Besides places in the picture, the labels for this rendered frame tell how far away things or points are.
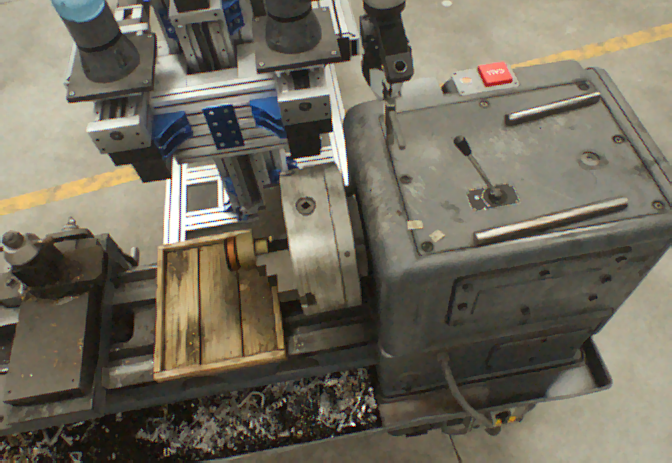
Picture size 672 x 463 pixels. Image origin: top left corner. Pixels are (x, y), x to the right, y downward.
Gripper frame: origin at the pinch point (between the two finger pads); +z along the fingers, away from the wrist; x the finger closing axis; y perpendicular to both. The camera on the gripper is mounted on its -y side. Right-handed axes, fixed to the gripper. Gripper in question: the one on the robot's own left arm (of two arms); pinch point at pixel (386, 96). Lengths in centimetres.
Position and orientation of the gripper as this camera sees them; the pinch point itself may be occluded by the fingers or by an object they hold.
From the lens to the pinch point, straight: 107.7
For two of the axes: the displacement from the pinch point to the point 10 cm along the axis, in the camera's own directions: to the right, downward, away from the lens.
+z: 0.7, 5.7, 8.2
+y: -1.6, -8.0, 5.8
